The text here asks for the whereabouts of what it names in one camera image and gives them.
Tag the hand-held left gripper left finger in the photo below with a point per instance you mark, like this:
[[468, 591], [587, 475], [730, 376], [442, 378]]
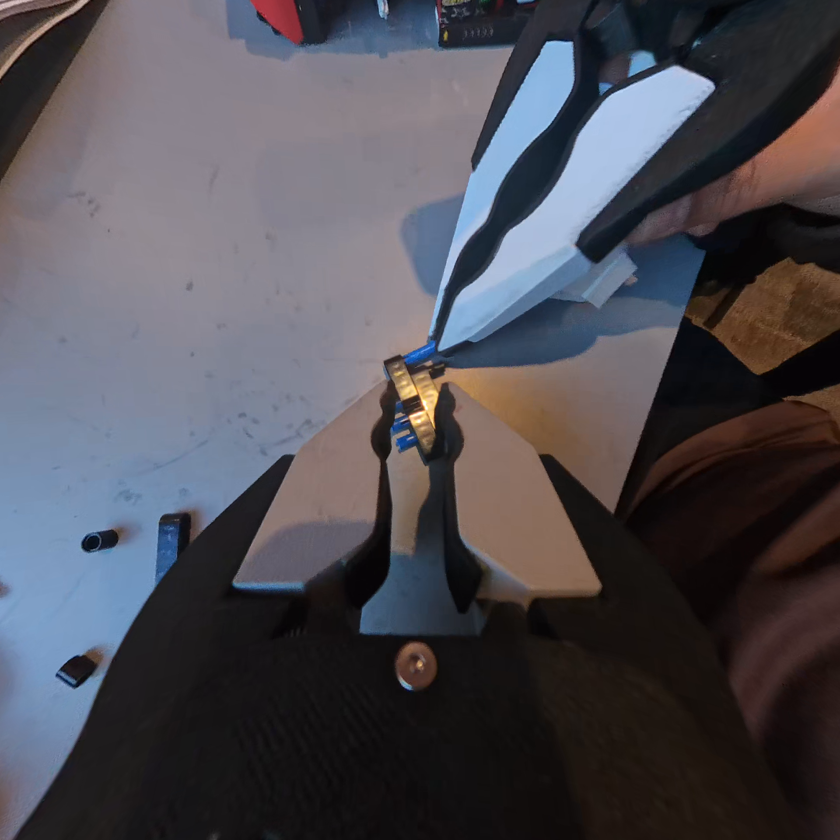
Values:
[[328, 512]]

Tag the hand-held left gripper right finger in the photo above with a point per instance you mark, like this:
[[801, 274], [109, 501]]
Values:
[[512, 512]]

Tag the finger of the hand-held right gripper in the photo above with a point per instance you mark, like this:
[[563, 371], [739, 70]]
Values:
[[518, 144], [590, 184]]

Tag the black beam assembly blue pins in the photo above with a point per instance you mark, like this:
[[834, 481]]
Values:
[[417, 407]]

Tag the blue axle pin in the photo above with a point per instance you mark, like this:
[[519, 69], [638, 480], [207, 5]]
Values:
[[420, 354]]

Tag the light grey desk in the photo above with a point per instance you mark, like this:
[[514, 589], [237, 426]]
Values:
[[197, 262]]

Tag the person's right hand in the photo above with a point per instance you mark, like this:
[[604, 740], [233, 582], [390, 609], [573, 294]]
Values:
[[774, 190]]

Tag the black brick beam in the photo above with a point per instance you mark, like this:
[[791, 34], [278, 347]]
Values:
[[172, 544]]

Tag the small black tube bush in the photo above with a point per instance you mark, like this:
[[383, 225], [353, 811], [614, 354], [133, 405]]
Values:
[[100, 540]]

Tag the person's brown shirt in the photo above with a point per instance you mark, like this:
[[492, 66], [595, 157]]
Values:
[[774, 558]]

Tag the red toy brick car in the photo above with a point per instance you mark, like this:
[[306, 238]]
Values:
[[282, 19]]

